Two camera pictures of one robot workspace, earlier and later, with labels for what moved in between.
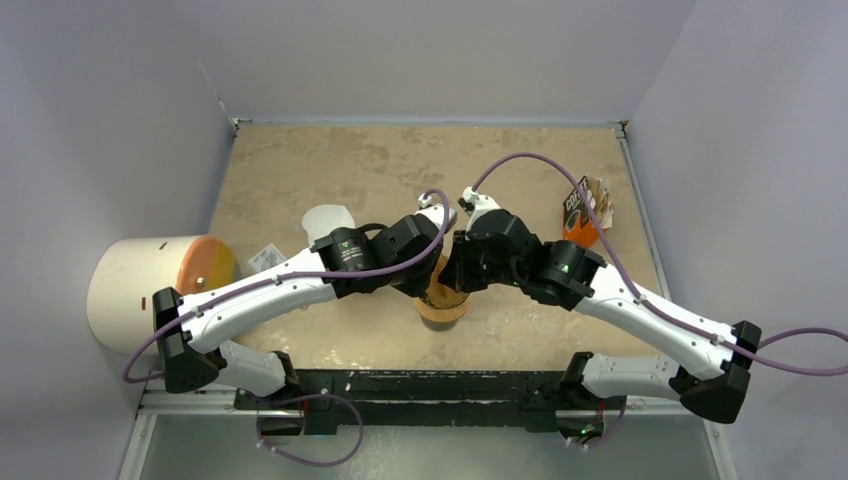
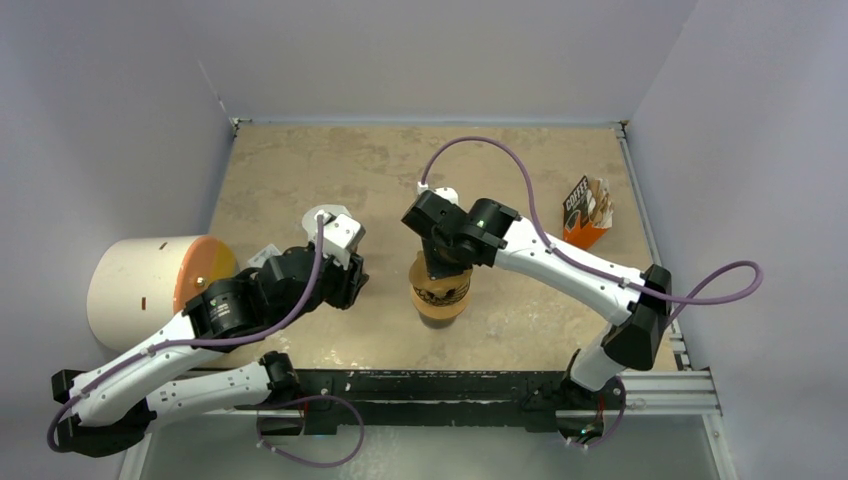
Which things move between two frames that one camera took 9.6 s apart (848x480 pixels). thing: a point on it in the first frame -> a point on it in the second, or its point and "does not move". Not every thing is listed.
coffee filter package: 579,224 does not move
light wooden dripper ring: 441,315 does not move
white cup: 324,219 does not move
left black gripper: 417,288 -> 348,281
